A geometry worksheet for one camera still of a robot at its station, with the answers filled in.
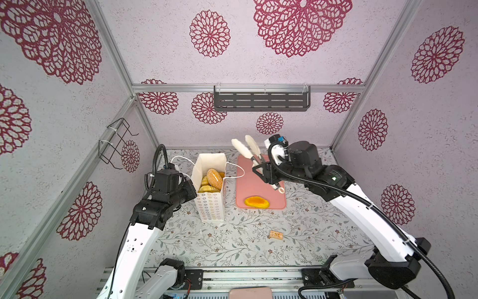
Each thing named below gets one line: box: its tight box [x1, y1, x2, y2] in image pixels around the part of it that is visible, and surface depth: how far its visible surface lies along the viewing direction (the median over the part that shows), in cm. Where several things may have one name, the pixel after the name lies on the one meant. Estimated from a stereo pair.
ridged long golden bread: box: [198, 185, 221, 193], surface depth 79 cm
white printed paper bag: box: [191, 153, 226, 222], surface depth 80 cm
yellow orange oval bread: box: [244, 196, 270, 209], surface depth 94 cm
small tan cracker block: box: [269, 230, 284, 240], surface depth 87 cm
